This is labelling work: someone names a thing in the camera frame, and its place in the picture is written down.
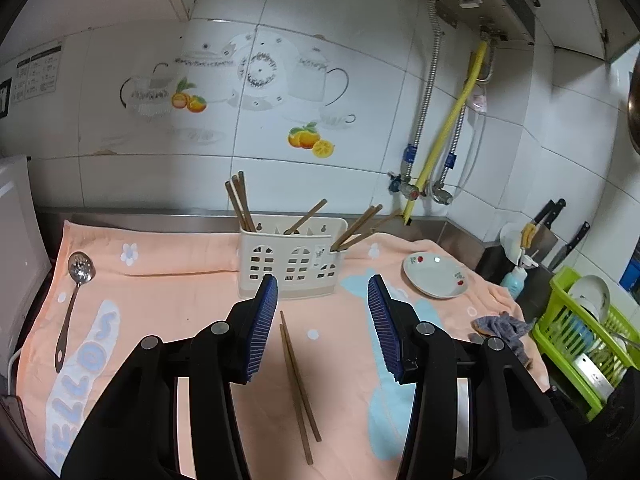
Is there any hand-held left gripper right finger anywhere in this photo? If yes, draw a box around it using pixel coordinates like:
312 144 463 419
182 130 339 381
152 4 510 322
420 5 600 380
367 274 586 480

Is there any black handled knife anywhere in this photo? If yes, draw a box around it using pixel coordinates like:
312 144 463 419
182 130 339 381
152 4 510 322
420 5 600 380
531 198 567 227
549 221 591 270

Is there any short corrugated metal pipe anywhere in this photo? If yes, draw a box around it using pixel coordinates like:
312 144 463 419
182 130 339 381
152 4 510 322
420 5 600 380
439 104 469 187

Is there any white dish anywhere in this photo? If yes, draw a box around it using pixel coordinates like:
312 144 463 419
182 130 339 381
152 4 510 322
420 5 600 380
566 274 612 322

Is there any steel slotted spoon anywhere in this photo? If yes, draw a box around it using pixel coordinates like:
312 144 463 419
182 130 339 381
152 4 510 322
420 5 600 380
54 251 97 374

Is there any blue dish soap bottle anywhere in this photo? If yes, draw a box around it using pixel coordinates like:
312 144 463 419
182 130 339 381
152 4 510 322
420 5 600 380
500 254 542 302

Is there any long corrugated metal pipe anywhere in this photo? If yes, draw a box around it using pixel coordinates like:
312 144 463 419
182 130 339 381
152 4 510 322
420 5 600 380
406 0 442 187

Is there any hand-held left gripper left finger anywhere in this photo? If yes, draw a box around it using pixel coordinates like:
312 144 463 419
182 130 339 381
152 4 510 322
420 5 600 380
61 274 279 480

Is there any green plastic dish rack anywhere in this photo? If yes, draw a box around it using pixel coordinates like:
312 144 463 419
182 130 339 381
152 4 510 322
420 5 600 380
531 266 640 421

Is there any metal pipe valve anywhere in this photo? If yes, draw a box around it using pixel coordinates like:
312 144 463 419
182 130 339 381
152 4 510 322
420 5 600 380
388 171 422 202
430 179 454 206

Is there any white plastic utensil holder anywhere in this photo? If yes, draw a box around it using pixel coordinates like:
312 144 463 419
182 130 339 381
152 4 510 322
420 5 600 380
237 217 350 300

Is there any hanging brown pan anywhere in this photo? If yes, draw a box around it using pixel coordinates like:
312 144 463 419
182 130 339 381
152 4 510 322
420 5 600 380
627 50 640 157

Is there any steel cleaver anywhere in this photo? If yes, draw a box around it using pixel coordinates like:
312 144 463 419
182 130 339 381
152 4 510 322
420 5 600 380
571 352 617 404

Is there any white appliance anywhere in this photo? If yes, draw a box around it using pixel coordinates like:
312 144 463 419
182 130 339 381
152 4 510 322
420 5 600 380
0 154 54 397

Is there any yellow gas hose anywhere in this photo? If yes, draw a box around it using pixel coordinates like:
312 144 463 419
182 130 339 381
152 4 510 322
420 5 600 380
403 40 489 227

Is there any white plate with red print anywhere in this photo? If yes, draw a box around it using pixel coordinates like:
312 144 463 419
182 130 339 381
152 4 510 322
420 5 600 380
403 252 471 300

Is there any white ladle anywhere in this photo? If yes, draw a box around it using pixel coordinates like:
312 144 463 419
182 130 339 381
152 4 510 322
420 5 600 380
499 222 526 262

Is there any peach printed towel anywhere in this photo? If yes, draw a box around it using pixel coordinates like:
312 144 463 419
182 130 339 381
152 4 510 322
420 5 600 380
15 217 551 480

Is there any wall cabinet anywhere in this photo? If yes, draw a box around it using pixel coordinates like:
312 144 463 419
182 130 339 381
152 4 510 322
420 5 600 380
550 0 640 63

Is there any grey rag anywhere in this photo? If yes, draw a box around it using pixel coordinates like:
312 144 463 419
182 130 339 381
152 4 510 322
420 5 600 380
468 312 536 372

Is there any white wall notice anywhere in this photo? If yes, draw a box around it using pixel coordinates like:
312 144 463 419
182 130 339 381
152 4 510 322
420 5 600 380
12 44 64 105

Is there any clear plastic hose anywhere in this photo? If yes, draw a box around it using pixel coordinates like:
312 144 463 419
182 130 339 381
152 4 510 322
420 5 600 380
461 94 490 187

